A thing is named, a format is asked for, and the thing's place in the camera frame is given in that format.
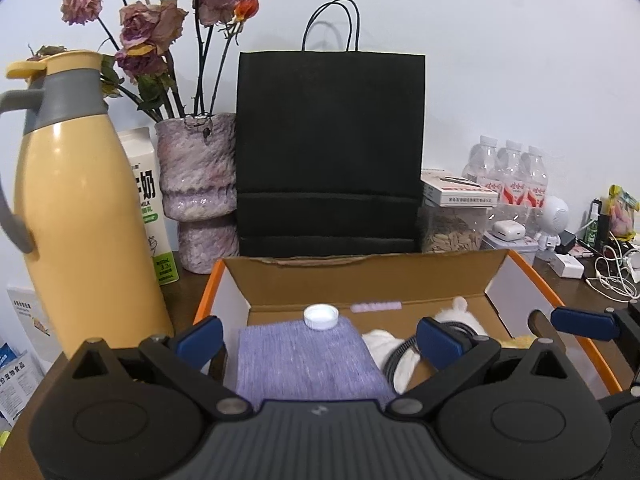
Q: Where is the patterned tin box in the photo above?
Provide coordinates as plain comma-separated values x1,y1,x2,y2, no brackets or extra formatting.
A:
480,234,540,252

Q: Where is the purple cloth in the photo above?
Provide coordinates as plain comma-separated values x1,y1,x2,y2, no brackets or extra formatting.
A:
235,319,396,408

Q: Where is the black paper bag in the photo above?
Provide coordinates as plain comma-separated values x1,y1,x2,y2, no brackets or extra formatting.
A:
235,0,427,258

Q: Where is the lilac plastic strip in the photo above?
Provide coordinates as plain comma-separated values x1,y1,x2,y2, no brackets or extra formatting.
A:
350,301,402,313

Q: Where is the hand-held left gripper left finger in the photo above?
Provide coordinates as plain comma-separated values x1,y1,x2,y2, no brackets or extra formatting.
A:
70,316,253,421

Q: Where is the white bottle cap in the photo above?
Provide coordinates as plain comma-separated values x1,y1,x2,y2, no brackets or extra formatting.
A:
303,304,340,331

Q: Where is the cardboard box with orange edge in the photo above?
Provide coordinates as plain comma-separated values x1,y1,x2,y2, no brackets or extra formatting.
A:
192,249,623,396

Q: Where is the small green bottle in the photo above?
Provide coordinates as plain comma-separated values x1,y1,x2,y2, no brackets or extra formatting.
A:
585,199,608,252

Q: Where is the white earbuds case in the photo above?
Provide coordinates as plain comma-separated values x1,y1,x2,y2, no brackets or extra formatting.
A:
491,221,527,242

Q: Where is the white printed box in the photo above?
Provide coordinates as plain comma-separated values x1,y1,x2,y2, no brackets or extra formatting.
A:
7,285,56,361

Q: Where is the dried rose bouquet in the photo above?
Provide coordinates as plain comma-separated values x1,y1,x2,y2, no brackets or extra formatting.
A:
27,0,261,123

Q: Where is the white cable bundle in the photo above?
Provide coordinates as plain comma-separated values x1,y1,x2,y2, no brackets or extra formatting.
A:
585,240,640,303

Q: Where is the yellow thermos jug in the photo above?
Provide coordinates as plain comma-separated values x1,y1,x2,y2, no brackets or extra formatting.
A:
0,50,176,361

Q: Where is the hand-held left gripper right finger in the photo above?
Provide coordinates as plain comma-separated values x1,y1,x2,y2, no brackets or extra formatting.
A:
390,316,568,421

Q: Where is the white flat box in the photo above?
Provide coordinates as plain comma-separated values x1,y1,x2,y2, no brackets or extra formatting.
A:
420,168,503,207

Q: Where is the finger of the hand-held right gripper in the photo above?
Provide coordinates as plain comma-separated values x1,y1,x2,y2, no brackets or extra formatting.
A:
550,300,640,361
597,370,640,418

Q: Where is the purple ceramic vase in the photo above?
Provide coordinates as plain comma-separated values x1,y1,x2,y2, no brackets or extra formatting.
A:
155,112,240,275

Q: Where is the clear seed container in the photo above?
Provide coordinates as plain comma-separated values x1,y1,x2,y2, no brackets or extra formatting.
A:
419,199,488,253

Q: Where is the yellow snack packet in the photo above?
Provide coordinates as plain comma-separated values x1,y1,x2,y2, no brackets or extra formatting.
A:
607,185,640,241

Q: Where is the white milk carton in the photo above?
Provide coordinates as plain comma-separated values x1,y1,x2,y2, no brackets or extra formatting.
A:
116,127,180,286

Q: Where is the white charger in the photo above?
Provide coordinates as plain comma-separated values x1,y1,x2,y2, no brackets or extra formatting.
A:
550,252,585,279

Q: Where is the white robot speaker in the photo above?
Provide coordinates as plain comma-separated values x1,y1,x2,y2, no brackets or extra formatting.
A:
534,196,571,252

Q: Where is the blue and white packet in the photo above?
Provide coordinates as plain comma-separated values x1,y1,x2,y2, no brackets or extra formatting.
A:
0,340,43,426

